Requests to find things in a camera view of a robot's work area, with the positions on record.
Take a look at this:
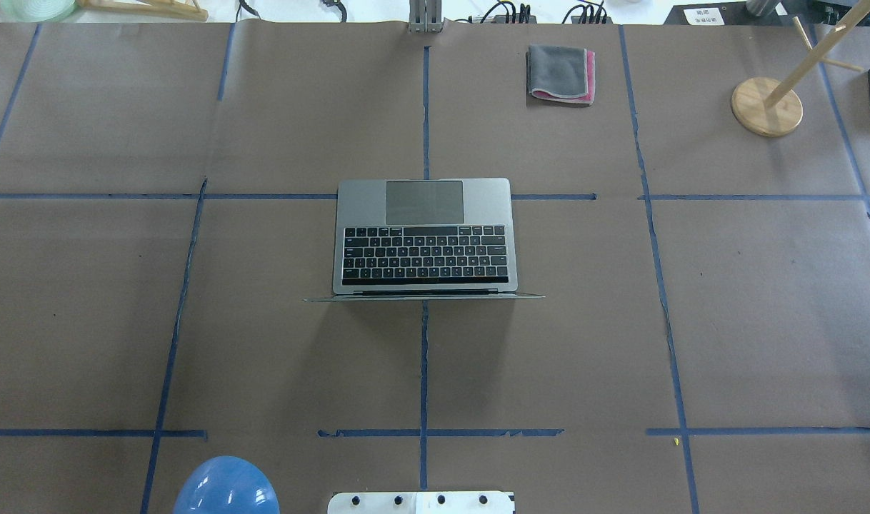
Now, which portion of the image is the grey laptop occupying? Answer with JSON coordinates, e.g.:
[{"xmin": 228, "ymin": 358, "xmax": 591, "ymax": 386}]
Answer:
[{"xmin": 328, "ymin": 178, "xmax": 529, "ymax": 302}]

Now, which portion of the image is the grey and pink folded cloth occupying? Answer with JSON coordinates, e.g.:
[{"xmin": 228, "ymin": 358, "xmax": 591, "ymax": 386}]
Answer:
[{"xmin": 526, "ymin": 44, "xmax": 597, "ymax": 106}]

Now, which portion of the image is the black power strip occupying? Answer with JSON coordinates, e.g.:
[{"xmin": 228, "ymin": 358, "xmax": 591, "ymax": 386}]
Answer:
[{"xmin": 456, "ymin": 1, "xmax": 539, "ymax": 25}]

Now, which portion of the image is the wooden dish rack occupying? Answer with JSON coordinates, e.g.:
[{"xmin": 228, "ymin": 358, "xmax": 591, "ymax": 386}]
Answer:
[{"xmin": 75, "ymin": 1, "xmax": 209, "ymax": 22}]

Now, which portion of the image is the wooden mug tree stand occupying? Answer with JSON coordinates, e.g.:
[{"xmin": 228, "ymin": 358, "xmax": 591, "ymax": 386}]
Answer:
[{"xmin": 730, "ymin": 1, "xmax": 870, "ymax": 138}]

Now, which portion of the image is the light green plate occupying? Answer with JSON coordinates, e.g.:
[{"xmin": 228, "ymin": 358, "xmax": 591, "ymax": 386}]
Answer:
[{"xmin": 0, "ymin": 0, "xmax": 78, "ymax": 23}]

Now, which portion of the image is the aluminium camera post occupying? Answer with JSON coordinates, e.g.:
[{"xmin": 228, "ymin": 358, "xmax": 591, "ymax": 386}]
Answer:
[{"xmin": 408, "ymin": 0, "xmax": 444, "ymax": 34}]

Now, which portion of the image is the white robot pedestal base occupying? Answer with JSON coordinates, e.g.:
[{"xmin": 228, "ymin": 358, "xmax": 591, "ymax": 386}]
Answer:
[{"xmin": 327, "ymin": 490, "xmax": 516, "ymax": 513}]

